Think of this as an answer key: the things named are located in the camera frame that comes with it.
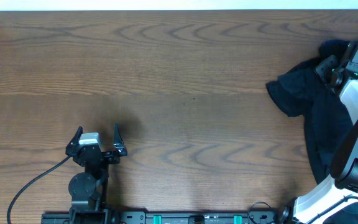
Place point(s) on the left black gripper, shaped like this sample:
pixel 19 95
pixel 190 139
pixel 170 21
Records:
pixel 110 155

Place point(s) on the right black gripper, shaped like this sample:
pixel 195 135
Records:
pixel 325 66

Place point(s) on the dark teal t-shirt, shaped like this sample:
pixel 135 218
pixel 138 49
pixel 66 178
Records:
pixel 300 91

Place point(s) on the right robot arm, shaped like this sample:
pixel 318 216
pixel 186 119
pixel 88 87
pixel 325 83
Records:
pixel 335 199

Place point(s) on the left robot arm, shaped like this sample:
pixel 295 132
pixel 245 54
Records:
pixel 88 189

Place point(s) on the dark clothes pile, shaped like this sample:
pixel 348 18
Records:
pixel 322 142

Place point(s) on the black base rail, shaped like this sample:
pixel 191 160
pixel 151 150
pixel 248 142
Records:
pixel 258 216

